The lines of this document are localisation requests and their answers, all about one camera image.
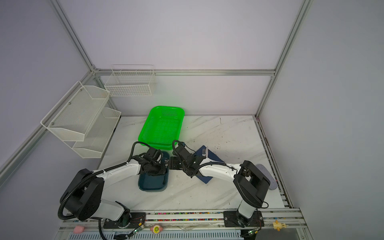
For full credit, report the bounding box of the yellow duck toy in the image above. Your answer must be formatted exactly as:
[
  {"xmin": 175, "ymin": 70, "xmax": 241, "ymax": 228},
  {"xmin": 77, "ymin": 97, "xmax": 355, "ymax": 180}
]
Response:
[{"xmin": 273, "ymin": 220, "xmax": 287, "ymax": 232}]

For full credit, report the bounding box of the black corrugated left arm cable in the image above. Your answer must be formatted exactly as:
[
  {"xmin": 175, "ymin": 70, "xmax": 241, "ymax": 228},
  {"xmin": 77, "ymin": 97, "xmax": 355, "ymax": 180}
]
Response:
[{"xmin": 57, "ymin": 141, "xmax": 151, "ymax": 240}]

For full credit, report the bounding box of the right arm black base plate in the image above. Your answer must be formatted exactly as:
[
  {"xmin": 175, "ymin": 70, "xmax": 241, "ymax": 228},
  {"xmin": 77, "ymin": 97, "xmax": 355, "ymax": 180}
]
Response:
[{"xmin": 223, "ymin": 211, "xmax": 265, "ymax": 228}]

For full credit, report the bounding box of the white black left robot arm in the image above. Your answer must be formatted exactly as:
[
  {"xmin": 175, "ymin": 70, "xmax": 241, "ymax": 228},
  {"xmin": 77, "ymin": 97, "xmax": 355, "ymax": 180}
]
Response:
[{"xmin": 57, "ymin": 156, "xmax": 168, "ymax": 221}]

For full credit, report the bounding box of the dark teal plastic tray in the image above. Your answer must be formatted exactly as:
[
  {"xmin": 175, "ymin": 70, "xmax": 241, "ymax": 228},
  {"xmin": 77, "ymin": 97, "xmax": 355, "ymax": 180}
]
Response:
[{"xmin": 138, "ymin": 151, "xmax": 170, "ymax": 192}]

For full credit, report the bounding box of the pink toy on rail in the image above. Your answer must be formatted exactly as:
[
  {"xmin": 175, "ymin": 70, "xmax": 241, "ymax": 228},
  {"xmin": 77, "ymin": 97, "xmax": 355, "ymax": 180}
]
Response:
[{"xmin": 73, "ymin": 226, "xmax": 85, "ymax": 234}]

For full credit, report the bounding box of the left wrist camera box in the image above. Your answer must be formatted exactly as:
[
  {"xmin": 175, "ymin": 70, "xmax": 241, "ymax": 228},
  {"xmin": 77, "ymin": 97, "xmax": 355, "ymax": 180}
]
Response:
[{"xmin": 144, "ymin": 147, "xmax": 163, "ymax": 162}]

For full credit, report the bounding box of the aluminium frame post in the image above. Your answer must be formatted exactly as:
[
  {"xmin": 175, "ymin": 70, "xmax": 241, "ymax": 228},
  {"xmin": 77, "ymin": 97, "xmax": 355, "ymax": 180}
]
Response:
[{"xmin": 48, "ymin": 0, "xmax": 96, "ymax": 76}]

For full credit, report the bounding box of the green plastic perforated basket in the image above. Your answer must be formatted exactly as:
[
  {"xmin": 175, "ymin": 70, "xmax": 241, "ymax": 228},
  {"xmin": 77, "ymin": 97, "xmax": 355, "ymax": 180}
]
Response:
[{"xmin": 138, "ymin": 106, "xmax": 185, "ymax": 150}]

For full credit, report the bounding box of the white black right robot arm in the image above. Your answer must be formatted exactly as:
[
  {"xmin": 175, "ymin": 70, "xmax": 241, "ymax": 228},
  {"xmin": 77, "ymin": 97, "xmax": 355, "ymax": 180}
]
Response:
[{"xmin": 169, "ymin": 155, "xmax": 271, "ymax": 228}]

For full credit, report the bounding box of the white wire wall basket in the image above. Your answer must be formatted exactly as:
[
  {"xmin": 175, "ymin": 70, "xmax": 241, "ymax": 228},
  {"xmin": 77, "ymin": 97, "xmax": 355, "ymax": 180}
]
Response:
[{"xmin": 105, "ymin": 65, "xmax": 157, "ymax": 97}]

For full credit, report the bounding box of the yellow pink round toy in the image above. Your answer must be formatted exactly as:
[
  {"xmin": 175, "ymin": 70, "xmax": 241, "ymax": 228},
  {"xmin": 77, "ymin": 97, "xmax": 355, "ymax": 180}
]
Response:
[{"xmin": 150, "ymin": 225, "xmax": 163, "ymax": 234}]

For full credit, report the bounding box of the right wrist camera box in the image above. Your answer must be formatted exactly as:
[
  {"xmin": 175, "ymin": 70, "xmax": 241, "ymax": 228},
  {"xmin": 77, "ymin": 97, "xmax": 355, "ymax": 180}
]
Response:
[{"xmin": 174, "ymin": 144, "xmax": 192, "ymax": 160}]

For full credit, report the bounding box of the aluminium front rail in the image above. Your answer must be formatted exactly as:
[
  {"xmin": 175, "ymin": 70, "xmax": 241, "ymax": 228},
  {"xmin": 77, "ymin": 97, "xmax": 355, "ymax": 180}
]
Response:
[{"xmin": 55, "ymin": 209, "xmax": 313, "ymax": 240}]

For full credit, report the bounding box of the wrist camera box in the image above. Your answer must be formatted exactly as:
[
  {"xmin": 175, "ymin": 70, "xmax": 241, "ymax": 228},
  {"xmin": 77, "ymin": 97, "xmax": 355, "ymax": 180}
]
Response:
[
  {"xmin": 144, "ymin": 147, "xmax": 163, "ymax": 162},
  {"xmin": 174, "ymin": 144, "xmax": 192, "ymax": 160}
]

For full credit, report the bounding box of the white mesh wall shelf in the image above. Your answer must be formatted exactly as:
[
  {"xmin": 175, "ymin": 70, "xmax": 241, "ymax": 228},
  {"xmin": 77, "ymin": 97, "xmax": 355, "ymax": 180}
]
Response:
[{"xmin": 41, "ymin": 82, "xmax": 121, "ymax": 159}]

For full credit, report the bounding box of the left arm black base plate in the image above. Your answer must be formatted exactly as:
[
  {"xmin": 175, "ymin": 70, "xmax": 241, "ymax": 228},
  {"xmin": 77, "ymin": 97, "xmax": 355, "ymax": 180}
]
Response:
[{"xmin": 103, "ymin": 212, "xmax": 146, "ymax": 229}]

